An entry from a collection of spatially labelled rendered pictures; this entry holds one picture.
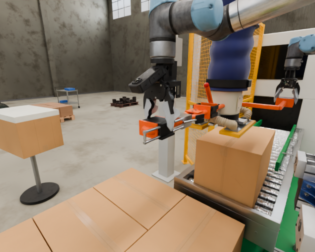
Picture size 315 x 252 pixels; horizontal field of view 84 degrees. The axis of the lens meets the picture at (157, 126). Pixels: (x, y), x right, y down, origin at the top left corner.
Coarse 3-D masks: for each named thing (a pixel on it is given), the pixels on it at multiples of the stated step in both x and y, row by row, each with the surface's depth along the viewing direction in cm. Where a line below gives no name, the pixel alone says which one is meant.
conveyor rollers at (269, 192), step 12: (276, 132) 261; (288, 132) 260; (276, 144) 217; (276, 156) 187; (288, 156) 188; (192, 180) 144; (264, 180) 143; (276, 180) 144; (264, 192) 134; (276, 192) 129; (264, 204) 119
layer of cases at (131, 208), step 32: (96, 192) 129; (128, 192) 129; (160, 192) 129; (32, 224) 102; (64, 224) 102; (96, 224) 102; (128, 224) 102; (160, 224) 102; (192, 224) 102; (224, 224) 102
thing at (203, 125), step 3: (192, 123) 100; (198, 123) 99; (201, 123) 99; (204, 123) 100; (207, 123) 100; (189, 126) 99; (192, 126) 98; (195, 126) 97; (198, 126) 96; (201, 126) 95; (204, 126) 97; (207, 126) 100; (201, 129) 95
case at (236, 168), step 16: (256, 128) 145; (208, 144) 117; (224, 144) 112; (240, 144) 112; (256, 144) 112; (272, 144) 145; (208, 160) 119; (224, 160) 112; (240, 160) 106; (256, 160) 100; (208, 176) 122; (224, 176) 115; (240, 176) 108; (256, 176) 102; (224, 192) 117; (240, 192) 110; (256, 192) 113
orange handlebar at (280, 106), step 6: (246, 102) 97; (282, 102) 97; (264, 108) 92; (270, 108) 90; (276, 108) 88; (192, 114) 69; (204, 114) 76; (180, 120) 62; (144, 126) 53; (174, 126) 59; (150, 132) 52
